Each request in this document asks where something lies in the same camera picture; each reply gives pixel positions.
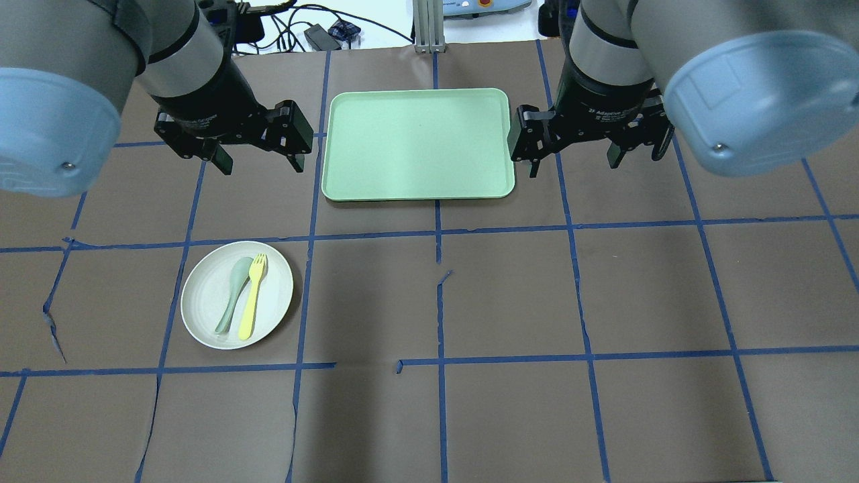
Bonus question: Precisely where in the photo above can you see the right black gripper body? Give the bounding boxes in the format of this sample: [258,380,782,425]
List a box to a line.
[537,91,674,151]

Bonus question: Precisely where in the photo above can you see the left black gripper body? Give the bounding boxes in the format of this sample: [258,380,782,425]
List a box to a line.
[154,101,297,162]

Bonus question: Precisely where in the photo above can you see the yellow plastic fork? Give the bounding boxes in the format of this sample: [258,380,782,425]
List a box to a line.
[238,253,267,341]

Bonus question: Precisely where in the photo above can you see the white round plate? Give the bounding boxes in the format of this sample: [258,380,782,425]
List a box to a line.
[180,241,295,350]

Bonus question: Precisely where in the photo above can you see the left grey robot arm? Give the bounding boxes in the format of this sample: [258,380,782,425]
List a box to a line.
[1,1,313,197]

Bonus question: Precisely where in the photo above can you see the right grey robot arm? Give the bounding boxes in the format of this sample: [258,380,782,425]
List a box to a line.
[507,1,858,177]

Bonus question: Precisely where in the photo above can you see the light green tray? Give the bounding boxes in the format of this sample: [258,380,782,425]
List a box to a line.
[320,88,515,202]

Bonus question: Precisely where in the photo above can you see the black power adapter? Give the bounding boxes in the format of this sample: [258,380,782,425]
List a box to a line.
[303,23,342,52]

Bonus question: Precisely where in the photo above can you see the pale green spoon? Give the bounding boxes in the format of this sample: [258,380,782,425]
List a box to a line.
[214,257,254,334]

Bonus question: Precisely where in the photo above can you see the teach pendant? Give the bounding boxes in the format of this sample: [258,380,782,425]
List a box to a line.
[442,1,534,19]

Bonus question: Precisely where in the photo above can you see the black cables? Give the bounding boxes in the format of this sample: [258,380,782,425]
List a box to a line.
[232,0,413,54]

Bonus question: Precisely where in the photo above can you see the aluminium profile post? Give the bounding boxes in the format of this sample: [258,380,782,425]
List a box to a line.
[412,0,447,53]

